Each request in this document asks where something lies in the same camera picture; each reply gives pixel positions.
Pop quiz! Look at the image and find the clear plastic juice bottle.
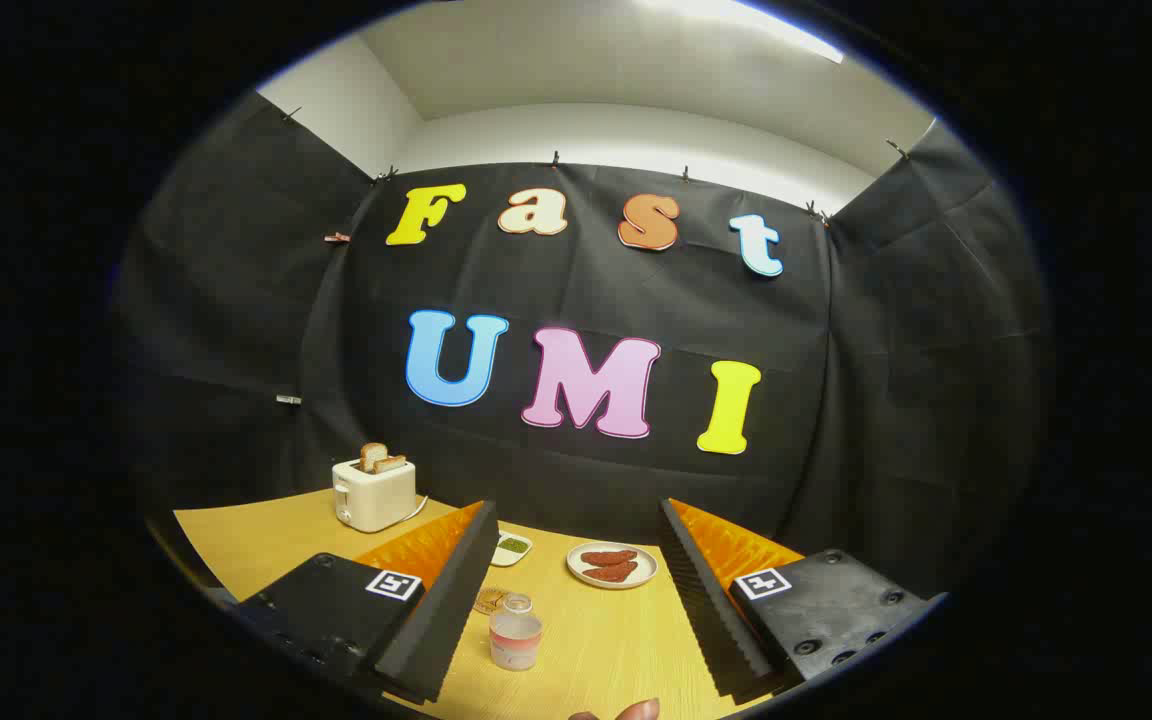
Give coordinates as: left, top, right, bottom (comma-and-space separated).
489, 592, 544, 672

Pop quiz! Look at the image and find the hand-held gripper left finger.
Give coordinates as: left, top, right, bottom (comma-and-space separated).
236, 500, 500, 706

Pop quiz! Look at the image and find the white round plate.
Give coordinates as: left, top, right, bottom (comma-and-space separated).
566, 542, 659, 590

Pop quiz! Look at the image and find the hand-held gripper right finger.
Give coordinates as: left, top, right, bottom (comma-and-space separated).
658, 498, 937, 706

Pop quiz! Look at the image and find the wooden table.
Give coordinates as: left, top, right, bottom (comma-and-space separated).
173, 488, 807, 720

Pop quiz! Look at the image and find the cream white toaster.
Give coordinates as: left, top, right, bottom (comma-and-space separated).
332, 457, 417, 534

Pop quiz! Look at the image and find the black backdrop cloth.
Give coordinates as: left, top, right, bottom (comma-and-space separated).
111, 90, 1052, 601

